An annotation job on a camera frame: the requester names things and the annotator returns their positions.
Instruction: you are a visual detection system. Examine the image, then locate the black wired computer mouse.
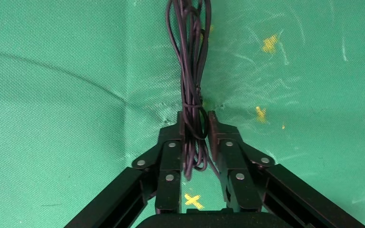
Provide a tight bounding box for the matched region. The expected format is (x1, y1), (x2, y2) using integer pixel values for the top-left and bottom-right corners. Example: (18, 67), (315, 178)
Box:
(165, 0), (221, 181)

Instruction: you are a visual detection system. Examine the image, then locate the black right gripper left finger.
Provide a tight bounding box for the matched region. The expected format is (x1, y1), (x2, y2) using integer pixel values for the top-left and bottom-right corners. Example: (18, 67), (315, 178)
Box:
(63, 111), (186, 228)

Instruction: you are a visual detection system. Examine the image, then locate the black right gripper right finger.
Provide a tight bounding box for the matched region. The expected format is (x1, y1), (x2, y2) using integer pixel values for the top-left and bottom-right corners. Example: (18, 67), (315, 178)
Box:
(207, 110), (365, 228)

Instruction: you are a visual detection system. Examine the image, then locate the green table cloth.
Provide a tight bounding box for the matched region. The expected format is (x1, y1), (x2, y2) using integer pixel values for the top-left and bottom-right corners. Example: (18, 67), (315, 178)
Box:
(0, 0), (365, 228)

